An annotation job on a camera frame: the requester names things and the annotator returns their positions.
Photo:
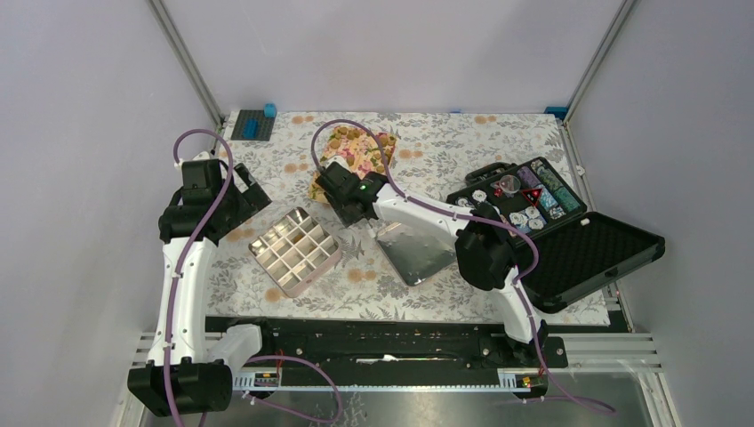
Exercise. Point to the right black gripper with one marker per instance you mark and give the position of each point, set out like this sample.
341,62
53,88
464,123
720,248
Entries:
347,219

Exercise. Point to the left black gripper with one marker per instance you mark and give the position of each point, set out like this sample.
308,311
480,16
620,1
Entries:
250,201

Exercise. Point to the compartmented metal chocolate tin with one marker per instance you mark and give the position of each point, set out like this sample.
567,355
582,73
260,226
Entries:
296,251

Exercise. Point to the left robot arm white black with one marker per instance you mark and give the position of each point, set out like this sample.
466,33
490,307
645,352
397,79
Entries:
183,375

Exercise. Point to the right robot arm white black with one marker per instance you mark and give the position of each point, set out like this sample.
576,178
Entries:
483,245

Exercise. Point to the grey lego baseplate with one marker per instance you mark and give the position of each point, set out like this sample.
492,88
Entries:
253,125

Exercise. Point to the floral rectangular tray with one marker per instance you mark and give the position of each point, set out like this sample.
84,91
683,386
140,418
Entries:
360,152

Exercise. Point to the silver tin lid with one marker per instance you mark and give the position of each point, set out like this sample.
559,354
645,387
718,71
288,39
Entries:
415,256

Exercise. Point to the floral table mat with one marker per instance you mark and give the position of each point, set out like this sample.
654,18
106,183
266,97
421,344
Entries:
434,153

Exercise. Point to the clear plastic cup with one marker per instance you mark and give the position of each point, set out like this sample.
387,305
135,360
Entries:
509,184

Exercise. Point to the black poker chip case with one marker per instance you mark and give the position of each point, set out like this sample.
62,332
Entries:
580,251

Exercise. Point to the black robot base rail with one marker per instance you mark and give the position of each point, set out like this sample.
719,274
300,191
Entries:
397,354

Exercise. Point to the blue corner bracket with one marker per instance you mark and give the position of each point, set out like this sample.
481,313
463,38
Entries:
558,112

